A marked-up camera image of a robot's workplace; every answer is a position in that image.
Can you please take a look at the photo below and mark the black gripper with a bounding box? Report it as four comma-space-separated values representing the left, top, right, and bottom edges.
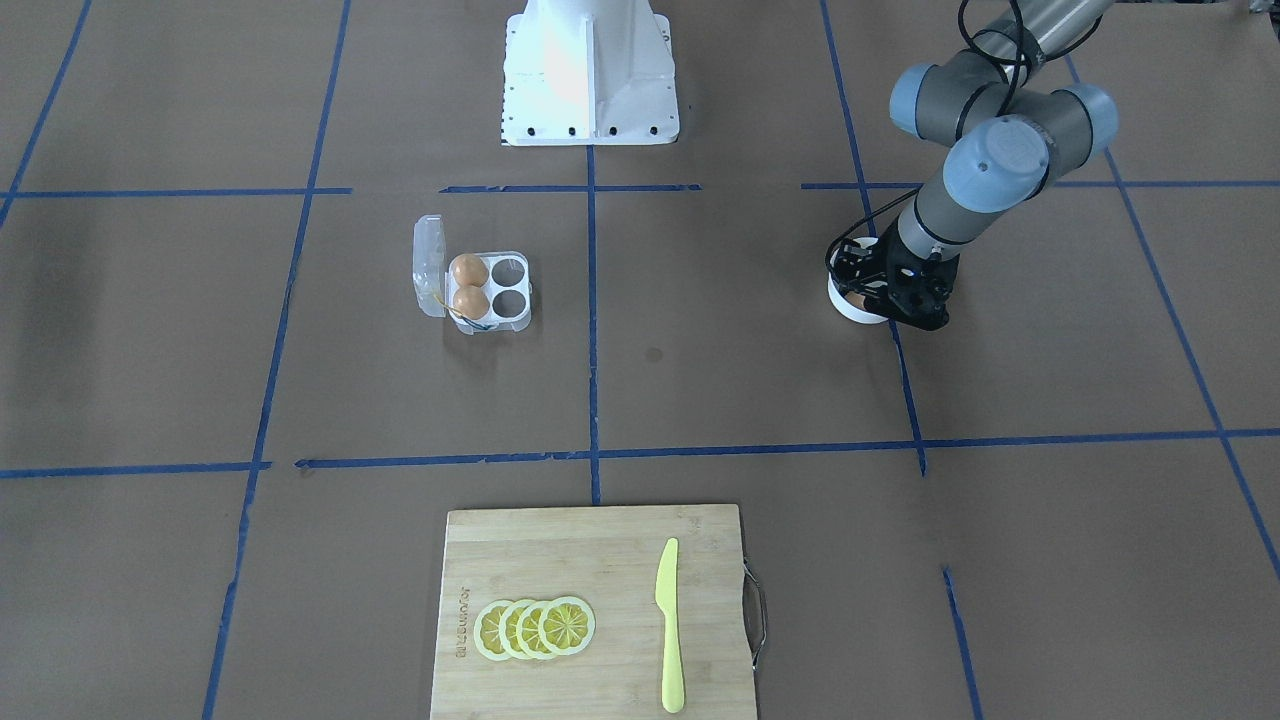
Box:
870, 238, 960, 331

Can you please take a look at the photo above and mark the clear plastic egg box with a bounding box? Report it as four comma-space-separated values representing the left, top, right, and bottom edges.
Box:
411, 215, 532, 334

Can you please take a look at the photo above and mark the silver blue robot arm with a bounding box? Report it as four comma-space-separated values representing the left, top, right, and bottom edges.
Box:
829, 1, 1119, 331

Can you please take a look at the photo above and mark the brown egg near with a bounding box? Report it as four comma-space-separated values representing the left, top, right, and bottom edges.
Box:
452, 284, 492, 323

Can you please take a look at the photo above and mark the brown egg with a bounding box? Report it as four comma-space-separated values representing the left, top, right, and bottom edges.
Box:
452, 284, 492, 323
449, 252, 490, 287

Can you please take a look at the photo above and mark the brown egg far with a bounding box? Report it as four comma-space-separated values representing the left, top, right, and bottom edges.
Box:
449, 252, 490, 287

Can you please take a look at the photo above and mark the white paper bowl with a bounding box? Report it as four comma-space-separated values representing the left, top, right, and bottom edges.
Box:
827, 275, 890, 325

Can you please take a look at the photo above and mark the bamboo cutting board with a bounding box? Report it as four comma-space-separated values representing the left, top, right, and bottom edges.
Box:
429, 503, 758, 719

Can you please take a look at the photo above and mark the yellow plastic knife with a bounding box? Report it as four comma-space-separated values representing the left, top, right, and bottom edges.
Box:
654, 537, 686, 714

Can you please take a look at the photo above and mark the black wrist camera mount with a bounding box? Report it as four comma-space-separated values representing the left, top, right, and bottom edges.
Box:
826, 237, 886, 296

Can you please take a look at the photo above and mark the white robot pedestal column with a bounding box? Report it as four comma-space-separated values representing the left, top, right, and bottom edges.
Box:
500, 1, 681, 147

